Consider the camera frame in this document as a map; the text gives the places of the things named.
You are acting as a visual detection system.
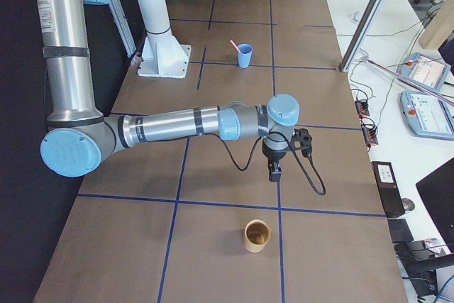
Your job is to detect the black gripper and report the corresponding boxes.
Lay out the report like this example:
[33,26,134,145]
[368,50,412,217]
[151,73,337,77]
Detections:
[262,143,287,182]

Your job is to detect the blue ribbed plastic cup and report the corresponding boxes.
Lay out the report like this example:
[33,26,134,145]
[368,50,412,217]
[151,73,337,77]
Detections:
[238,43,253,68]

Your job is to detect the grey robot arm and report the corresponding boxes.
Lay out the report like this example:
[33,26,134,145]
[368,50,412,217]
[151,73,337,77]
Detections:
[36,0,300,182]

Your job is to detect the brown wooden cup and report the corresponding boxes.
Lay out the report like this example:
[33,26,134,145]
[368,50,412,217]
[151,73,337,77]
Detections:
[243,219,271,253]

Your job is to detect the orange connector block near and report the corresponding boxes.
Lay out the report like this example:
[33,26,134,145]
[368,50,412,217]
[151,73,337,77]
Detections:
[361,121,378,147]

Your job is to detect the orange connector block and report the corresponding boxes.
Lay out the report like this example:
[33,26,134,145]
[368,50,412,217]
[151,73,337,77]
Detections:
[355,99,370,118]
[361,121,378,147]

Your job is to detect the orange connector block far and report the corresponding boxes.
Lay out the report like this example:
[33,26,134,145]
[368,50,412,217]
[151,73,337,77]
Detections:
[355,99,370,118]

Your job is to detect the black power box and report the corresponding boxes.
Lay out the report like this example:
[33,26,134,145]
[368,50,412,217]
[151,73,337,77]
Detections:
[371,161,405,219]

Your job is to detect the white mounting pillar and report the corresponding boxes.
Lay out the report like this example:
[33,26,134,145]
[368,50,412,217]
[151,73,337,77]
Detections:
[138,0,192,79]

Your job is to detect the near teach pendant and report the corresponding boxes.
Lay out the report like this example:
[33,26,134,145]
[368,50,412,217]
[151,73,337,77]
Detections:
[399,91,453,141]

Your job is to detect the teach pendant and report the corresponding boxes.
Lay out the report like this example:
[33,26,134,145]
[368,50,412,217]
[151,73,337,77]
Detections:
[397,52,450,92]
[399,91,453,141]

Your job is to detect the black monitor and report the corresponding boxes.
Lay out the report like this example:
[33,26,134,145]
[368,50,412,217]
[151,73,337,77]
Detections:
[416,160,453,252]

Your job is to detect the far teach pendant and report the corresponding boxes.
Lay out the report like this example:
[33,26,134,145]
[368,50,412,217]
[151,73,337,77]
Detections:
[397,52,450,92]

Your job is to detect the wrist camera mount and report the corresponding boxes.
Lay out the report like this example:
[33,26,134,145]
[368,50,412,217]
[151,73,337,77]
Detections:
[291,128,312,159]

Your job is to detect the aluminium frame post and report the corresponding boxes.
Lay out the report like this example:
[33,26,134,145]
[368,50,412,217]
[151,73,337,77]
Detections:
[339,0,384,72]

